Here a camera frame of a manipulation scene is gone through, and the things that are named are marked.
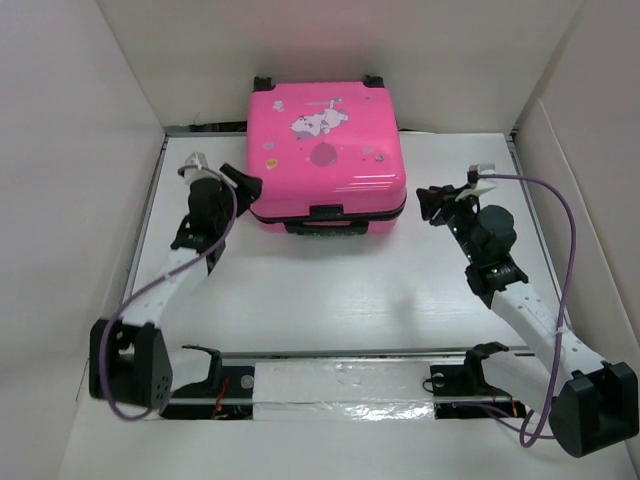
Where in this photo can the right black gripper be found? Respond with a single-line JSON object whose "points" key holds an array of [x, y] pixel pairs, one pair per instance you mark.
{"points": [[439, 197]]}

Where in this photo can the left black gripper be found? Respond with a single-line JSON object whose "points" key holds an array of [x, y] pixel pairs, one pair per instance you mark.
{"points": [[248, 189]]}

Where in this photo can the pink kids suitcase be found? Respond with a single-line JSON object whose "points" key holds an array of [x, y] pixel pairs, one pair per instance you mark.
{"points": [[329, 157]]}

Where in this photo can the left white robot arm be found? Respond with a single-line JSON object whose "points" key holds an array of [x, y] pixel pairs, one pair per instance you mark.
{"points": [[130, 365]]}

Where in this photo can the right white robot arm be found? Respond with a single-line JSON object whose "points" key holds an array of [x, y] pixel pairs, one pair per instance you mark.
{"points": [[588, 402]]}

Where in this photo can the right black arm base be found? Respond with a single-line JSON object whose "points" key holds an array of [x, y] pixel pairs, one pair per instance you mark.
{"points": [[459, 395]]}

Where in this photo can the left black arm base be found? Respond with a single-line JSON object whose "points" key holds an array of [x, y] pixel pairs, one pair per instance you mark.
{"points": [[227, 394]]}

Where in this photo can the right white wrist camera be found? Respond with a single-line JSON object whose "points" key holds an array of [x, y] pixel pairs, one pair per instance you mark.
{"points": [[479, 181]]}

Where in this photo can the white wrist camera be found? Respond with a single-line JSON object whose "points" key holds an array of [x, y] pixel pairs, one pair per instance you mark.
{"points": [[194, 168], [479, 181]]}

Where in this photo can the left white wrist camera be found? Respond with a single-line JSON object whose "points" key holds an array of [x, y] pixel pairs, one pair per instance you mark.
{"points": [[194, 168]]}

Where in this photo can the aluminium rail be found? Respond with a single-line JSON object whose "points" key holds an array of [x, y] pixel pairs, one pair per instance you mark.
{"points": [[402, 293]]}

